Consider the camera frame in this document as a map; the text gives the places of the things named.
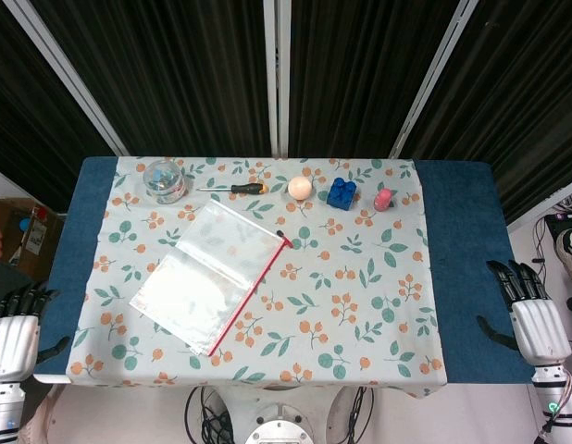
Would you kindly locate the clear zip bag red seal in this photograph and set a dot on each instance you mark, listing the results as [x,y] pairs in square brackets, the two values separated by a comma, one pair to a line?
[198,282]

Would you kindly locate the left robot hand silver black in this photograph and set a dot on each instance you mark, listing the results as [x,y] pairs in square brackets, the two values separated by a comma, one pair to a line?
[15,342]

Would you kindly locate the peach coloured ball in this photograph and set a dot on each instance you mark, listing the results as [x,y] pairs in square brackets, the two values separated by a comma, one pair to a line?
[299,188]

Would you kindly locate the blue toy building block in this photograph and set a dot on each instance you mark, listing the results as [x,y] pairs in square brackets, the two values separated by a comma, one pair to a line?
[340,195]

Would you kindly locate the cardboard box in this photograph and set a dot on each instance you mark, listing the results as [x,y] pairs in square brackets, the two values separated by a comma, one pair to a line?
[17,226]

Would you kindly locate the robot torso base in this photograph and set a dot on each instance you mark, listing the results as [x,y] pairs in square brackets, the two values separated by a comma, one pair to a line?
[279,427]

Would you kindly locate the blue table cover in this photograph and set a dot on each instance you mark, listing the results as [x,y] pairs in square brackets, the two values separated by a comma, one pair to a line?
[471,240]

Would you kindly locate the clear plastic jar of clips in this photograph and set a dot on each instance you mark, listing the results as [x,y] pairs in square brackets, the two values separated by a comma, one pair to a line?
[163,182]

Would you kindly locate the floral tablecloth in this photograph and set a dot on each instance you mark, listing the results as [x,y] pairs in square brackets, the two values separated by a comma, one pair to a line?
[341,277]

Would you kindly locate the black pleated curtain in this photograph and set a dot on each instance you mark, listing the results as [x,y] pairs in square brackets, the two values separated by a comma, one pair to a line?
[175,69]

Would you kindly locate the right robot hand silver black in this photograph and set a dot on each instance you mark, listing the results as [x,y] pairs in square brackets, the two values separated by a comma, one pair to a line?
[540,328]

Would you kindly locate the white frame post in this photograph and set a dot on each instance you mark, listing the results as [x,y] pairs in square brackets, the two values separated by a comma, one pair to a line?
[68,74]
[436,74]
[277,74]

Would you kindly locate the pink doll figurine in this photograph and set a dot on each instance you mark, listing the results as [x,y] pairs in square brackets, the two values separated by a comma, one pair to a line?
[382,200]

